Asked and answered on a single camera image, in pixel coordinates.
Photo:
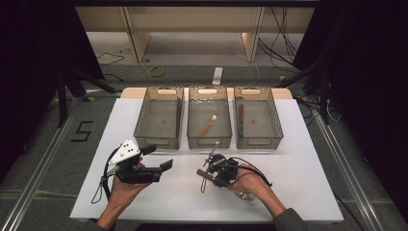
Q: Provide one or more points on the aluminium floor rail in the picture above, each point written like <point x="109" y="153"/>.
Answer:
<point x="346" y="166"/>
<point x="38" y="166"/>

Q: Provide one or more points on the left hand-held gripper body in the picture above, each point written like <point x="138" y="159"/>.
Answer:
<point x="125" y="154"/>

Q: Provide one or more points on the black metal stand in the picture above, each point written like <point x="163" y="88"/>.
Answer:
<point x="324" y="96"/>
<point x="61" y="96"/>

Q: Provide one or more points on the person's left hand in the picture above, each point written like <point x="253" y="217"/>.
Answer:
<point x="125" y="192"/>

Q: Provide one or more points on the yellow tape roll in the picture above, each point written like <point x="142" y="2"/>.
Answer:
<point x="157" y="71"/>

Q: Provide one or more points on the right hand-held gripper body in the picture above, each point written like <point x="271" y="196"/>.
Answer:
<point x="224" y="170"/>

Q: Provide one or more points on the beige wooden shelf unit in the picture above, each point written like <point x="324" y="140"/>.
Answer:
<point x="192" y="19"/>

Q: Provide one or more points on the white power strip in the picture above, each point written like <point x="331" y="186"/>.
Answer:
<point x="217" y="76"/>

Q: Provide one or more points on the clear grey plastic bin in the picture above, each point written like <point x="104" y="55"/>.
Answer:
<point x="260" y="120"/>
<point x="208" y="109"/>
<point x="159" y="120"/>

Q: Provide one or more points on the person's right hand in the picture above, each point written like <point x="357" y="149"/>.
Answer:
<point x="251" y="183"/>

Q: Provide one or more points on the white table board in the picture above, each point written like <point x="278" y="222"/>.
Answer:
<point x="179" y="205"/>

